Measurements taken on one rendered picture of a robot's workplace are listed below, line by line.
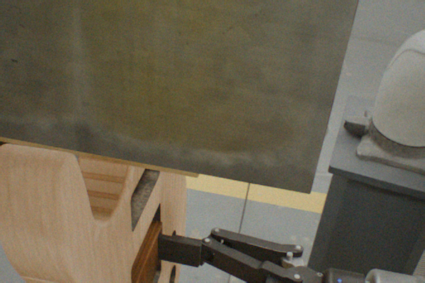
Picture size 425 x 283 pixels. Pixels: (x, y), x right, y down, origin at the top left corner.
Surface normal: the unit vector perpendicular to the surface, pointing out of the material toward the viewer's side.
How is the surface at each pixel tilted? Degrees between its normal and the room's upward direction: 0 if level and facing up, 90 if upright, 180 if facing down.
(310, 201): 0
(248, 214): 0
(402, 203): 90
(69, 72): 90
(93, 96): 90
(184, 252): 82
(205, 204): 0
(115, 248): 87
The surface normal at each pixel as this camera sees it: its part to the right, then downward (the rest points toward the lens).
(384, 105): -0.90, 0.24
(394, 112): -0.77, 0.38
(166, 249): -0.21, 0.52
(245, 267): -0.50, 0.43
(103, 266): 0.98, 0.14
